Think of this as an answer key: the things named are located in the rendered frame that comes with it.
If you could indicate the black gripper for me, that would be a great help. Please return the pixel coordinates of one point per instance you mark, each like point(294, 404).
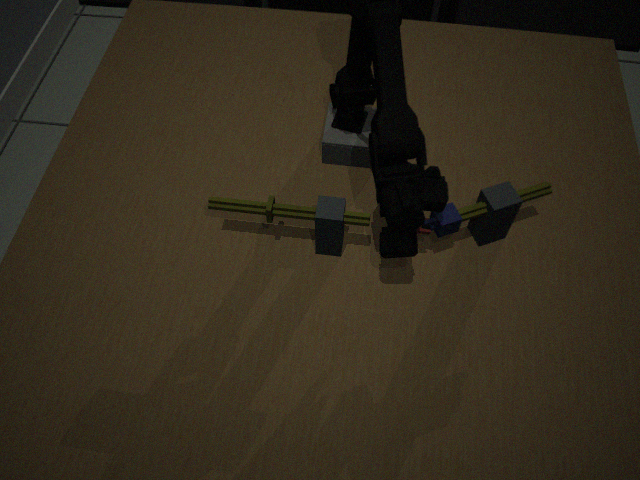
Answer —
point(394, 245)

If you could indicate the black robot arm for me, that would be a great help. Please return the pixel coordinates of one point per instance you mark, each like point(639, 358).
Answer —
point(395, 134)

